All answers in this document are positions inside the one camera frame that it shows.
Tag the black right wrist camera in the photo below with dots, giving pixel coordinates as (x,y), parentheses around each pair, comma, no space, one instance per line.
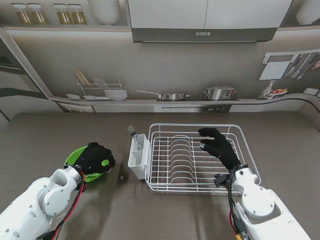
(221,180)

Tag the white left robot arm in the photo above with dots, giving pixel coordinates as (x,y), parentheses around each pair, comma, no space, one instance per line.
(37,200)

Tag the green plastic bowl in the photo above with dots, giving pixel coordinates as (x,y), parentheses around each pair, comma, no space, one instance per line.
(72,156)

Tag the metal fork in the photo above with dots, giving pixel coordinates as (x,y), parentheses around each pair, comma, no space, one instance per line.
(135,138)

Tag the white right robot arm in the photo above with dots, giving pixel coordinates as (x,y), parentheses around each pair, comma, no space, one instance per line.
(260,202)

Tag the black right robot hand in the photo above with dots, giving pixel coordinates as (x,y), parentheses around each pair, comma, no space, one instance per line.
(223,150)

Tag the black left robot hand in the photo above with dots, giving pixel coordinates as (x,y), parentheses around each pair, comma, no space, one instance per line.
(93,158)

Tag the white plastic utensil caddy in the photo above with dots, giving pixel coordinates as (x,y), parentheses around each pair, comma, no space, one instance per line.
(138,172)

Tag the printed kitchen backdrop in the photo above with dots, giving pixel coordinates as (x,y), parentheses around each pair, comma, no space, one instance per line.
(175,70)

